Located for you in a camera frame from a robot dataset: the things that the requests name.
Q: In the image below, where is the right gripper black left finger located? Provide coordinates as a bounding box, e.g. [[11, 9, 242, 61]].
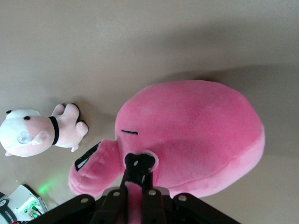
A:
[[90, 169, 128, 224]]

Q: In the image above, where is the pink and white dog plush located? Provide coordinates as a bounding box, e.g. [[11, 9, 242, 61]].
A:
[[0, 102, 89, 157]]

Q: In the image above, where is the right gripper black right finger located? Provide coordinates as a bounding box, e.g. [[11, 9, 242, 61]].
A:
[[141, 172, 166, 224]]

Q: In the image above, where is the round pink plush toy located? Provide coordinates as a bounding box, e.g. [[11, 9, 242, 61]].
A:
[[67, 80, 266, 224]]

